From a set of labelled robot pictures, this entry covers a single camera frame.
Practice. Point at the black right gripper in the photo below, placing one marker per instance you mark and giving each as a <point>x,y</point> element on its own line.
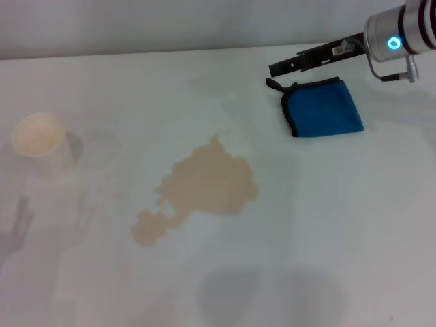
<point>323,54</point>

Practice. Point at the blue rag with black trim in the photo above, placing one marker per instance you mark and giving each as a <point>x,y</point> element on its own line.
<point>322,109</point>

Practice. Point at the white paper cup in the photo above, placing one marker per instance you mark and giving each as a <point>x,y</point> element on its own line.
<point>42,143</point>

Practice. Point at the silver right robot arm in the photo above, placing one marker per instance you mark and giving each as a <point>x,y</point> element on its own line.
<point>405,27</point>

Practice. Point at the brown liquid stain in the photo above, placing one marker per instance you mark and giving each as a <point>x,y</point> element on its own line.
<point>211,180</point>

